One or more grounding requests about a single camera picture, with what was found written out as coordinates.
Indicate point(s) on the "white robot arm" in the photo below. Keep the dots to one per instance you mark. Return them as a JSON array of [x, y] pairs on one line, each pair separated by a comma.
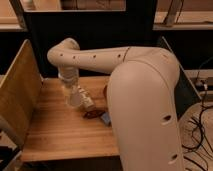
[[140, 100]]

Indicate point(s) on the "white tube bottle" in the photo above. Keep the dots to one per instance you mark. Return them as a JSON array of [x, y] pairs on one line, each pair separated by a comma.
[[86, 99]]

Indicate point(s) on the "blue cloth piece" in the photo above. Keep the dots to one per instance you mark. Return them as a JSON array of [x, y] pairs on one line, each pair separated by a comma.
[[106, 118]]

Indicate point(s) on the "dark red object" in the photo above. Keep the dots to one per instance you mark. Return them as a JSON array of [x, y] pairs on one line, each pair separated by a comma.
[[93, 114]]

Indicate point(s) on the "black back panel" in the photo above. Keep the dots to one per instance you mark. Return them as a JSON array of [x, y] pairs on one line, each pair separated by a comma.
[[91, 29]]

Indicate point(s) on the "wooden side panel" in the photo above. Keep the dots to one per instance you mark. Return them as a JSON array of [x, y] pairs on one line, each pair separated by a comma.
[[19, 91]]

